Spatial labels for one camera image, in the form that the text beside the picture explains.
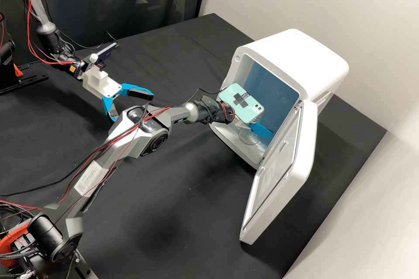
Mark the white incubator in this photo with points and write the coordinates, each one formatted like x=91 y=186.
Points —
x=294 y=60

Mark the left wrist camera phone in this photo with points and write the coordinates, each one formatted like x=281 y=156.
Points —
x=107 y=50

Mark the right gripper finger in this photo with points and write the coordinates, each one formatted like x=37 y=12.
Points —
x=262 y=130

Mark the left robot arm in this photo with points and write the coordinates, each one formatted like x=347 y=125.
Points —
x=46 y=29

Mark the incubator door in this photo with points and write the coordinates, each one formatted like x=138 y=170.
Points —
x=288 y=168

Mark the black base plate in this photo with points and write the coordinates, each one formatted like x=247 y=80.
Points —
x=26 y=83

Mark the clear flask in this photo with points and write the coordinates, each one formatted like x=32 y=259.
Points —
x=247 y=139

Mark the right wrist camera phone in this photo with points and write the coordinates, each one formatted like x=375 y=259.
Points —
x=240 y=102

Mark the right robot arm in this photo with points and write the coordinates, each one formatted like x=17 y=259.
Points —
x=131 y=135

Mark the wrist camera phone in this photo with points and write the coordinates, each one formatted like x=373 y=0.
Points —
x=107 y=50
x=240 y=102

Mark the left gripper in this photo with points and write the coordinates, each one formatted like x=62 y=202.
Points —
x=98 y=83

